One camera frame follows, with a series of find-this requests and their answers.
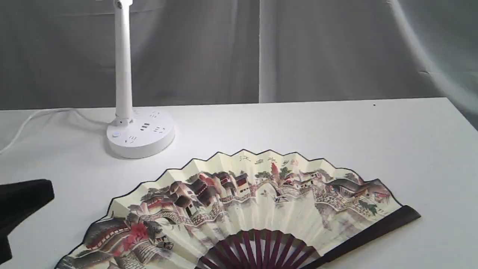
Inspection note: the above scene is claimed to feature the painted paper folding fan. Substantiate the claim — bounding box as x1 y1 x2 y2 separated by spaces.
55 150 420 269

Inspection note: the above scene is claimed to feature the white backdrop curtain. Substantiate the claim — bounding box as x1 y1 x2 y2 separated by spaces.
0 0 477 127

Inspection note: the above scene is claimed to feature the white power cord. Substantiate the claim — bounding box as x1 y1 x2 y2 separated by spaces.
0 108 112 155

